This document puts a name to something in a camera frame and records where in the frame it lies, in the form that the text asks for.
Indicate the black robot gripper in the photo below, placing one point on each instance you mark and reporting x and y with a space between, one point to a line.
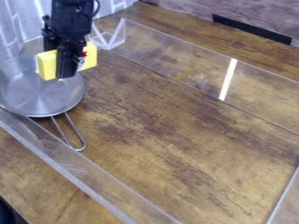
67 26

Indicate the yellow butter block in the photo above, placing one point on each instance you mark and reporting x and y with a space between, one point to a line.
47 61

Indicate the silver metal frying pan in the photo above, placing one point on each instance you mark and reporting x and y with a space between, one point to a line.
27 95

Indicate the white sheer curtain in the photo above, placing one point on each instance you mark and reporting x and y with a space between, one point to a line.
22 26

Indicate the black strip on table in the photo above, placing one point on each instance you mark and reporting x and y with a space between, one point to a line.
253 29

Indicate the clear acrylic barrier wall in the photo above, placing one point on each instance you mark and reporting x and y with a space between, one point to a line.
183 139

